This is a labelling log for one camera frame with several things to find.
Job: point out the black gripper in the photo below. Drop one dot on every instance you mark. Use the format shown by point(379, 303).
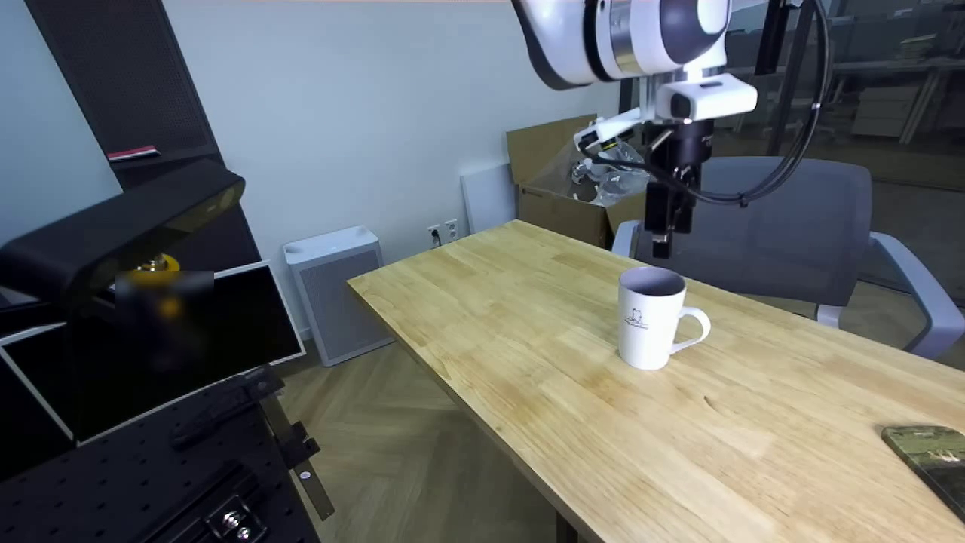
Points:
point(681, 153)

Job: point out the white ceramic mug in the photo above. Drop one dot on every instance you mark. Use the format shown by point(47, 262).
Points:
point(649, 320)

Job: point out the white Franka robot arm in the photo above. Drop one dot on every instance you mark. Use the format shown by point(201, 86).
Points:
point(643, 33)

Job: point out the cardboard box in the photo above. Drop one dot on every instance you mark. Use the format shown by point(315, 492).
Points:
point(553, 169)

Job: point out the grey office chair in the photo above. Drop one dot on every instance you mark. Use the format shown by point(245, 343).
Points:
point(804, 230)

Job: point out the white board panel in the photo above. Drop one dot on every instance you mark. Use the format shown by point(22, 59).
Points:
point(488, 198)

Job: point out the white air purifier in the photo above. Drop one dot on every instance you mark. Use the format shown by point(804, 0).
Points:
point(334, 296)

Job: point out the green foil packet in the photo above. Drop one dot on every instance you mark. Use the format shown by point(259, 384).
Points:
point(935, 465)

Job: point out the black framed panel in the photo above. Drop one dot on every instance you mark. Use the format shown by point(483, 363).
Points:
point(243, 320)

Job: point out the black perforated breadboard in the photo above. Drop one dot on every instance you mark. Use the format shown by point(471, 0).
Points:
point(130, 472)

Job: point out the wall power outlet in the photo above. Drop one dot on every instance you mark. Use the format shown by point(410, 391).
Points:
point(444, 230)

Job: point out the yellow black clamp mount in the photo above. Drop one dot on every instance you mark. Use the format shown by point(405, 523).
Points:
point(161, 296)

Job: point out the black stereo camera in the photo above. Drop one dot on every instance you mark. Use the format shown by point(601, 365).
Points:
point(110, 236)

